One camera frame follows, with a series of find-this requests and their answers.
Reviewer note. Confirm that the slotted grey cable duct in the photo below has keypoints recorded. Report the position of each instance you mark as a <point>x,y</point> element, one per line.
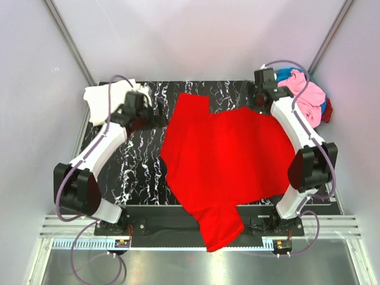
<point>97,243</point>

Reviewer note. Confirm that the aluminium frame post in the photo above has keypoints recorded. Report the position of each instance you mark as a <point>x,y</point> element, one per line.
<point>334,29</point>
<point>69,41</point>

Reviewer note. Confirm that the folded white t-shirt stack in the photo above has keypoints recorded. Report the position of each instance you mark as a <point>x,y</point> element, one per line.
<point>97,98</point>

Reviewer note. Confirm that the left aluminium frame post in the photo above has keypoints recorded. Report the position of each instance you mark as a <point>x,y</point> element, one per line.
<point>69,41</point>

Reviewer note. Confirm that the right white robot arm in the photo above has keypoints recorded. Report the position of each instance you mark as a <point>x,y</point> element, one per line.
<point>311,173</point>

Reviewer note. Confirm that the pink t-shirt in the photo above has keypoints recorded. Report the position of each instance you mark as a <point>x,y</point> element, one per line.
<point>310,104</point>

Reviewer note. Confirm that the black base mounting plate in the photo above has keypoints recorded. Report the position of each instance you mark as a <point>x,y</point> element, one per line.
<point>175,225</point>

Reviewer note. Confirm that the small circuit board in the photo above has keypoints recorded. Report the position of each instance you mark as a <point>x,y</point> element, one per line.
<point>284,244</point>
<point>122,243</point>

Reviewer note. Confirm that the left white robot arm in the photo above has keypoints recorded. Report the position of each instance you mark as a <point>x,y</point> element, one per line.
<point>75,183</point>

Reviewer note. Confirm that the left small circuit board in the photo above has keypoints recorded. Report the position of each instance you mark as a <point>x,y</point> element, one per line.
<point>122,243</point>

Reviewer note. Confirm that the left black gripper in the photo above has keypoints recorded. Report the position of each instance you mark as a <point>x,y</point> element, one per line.
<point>160,121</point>

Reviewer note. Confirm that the dark red t-shirt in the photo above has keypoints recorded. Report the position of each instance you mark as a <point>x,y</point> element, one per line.
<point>326,116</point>

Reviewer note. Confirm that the right aluminium frame post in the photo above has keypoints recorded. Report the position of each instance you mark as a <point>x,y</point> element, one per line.
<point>334,29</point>

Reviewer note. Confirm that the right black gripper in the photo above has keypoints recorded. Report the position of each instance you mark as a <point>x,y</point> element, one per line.
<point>260,110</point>

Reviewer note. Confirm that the right small circuit board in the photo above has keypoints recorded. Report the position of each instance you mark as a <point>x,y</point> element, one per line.
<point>284,244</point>

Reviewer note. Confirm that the blue t-shirt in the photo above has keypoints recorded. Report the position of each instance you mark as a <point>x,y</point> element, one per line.
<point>285,72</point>

